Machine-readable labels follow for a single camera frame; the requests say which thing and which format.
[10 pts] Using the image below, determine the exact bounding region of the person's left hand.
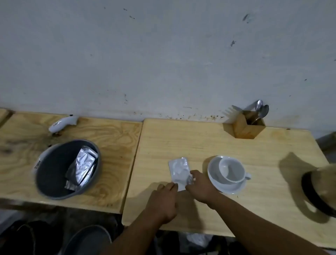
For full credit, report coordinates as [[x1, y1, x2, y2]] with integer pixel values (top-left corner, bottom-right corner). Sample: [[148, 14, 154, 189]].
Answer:
[[145, 182, 179, 225]]

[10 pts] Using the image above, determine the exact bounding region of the person's right hand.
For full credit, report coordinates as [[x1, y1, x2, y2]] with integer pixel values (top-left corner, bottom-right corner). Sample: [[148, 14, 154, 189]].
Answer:
[[185, 170, 221, 205]]

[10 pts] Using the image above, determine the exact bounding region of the silver foil sachet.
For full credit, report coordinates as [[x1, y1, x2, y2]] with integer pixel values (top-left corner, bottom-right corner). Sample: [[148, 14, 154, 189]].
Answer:
[[168, 157, 195, 192]]

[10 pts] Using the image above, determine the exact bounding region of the person's right forearm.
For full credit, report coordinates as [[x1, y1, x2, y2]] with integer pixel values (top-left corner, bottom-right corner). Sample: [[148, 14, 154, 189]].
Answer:
[[208, 193, 330, 255]]

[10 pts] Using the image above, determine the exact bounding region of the person's left forearm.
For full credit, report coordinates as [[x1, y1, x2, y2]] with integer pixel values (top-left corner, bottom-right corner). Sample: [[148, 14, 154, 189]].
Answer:
[[101, 212, 164, 255]]

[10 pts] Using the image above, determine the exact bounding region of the white ceramic saucer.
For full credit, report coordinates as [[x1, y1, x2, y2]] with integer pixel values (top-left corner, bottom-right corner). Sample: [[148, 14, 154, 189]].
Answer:
[[207, 156, 248, 195]]

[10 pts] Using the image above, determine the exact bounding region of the white ceramic cup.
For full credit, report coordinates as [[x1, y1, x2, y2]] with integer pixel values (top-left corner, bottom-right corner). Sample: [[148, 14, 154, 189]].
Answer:
[[218, 157, 252, 183]]

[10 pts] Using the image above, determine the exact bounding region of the white plastic bag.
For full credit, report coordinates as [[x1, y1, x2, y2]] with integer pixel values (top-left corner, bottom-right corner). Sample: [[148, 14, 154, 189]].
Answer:
[[184, 232, 212, 248]]

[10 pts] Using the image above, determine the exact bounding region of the wooden cutlery holder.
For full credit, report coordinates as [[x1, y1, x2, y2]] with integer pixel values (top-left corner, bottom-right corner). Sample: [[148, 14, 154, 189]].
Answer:
[[233, 110, 266, 140]]

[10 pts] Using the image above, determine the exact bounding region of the silver foil packet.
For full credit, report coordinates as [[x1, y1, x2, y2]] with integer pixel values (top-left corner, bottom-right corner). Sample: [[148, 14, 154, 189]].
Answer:
[[80, 145, 99, 182], [64, 149, 95, 191]]

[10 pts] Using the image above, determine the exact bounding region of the grey round stool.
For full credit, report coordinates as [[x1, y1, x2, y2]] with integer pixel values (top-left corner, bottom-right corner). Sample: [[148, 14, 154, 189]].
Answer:
[[61, 225, 113, 255]]

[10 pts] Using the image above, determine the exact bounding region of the grey plastic bin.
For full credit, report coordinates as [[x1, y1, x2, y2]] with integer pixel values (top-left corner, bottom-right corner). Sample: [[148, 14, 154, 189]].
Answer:
[[34, 139, 102, 201]]

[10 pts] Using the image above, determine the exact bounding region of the white handheld sealer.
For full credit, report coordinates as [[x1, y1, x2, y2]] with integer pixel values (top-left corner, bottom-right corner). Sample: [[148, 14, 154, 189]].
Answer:
[[48, 116, 79, 133]]

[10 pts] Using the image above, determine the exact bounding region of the straw hat with black band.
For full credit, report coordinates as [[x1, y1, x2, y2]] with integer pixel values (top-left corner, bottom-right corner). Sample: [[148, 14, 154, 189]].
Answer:
[[301, 164, 336, 219]]

